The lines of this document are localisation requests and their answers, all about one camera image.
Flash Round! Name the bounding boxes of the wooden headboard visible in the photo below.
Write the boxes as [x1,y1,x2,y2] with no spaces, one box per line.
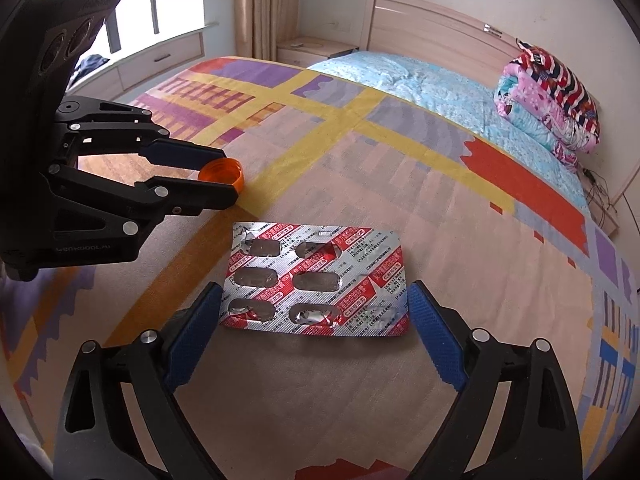
[364,0,640,213]

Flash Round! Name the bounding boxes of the light blue floral quilt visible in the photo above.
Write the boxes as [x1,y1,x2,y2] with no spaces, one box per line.
[306,50,591,211]

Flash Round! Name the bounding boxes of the wooden nightstand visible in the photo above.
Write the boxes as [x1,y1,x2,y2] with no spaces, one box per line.
[276,36,361,68]

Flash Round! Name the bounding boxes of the dark blue cloth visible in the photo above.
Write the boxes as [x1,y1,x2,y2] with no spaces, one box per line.
[72,52,111,88]

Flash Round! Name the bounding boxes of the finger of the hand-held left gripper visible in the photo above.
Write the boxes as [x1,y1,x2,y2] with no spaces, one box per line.
[42,161,239,242]
[54,96,227,172]

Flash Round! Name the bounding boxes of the pink floral folded quilt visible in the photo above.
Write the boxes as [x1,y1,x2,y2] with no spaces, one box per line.
[492,60,599,167]

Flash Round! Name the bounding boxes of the beige curtain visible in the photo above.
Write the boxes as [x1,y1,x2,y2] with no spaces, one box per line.
[234,0,303,61]

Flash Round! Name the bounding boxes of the orange bottle cap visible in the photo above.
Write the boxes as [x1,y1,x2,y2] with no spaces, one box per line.
[197,158,245,193]

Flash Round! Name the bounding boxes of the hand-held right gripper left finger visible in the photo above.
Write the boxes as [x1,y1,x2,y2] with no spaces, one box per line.
[52,281,224,480]

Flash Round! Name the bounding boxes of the black cables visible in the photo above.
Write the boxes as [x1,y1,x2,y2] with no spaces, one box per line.
[580,167,621,223]

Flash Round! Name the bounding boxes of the red silver blister pack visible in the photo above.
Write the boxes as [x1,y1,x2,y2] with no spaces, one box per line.
[218,221,411,337]

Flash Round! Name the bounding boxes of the striped folded quilt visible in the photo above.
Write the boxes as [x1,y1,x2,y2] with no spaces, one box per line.
[517,39,601,133]

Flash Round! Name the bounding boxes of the wooden window bench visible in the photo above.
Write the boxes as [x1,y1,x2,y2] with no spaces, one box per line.
[70,22,207,103]

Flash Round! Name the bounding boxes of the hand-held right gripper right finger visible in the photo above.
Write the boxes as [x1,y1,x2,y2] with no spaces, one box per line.
[407,280,583,480]

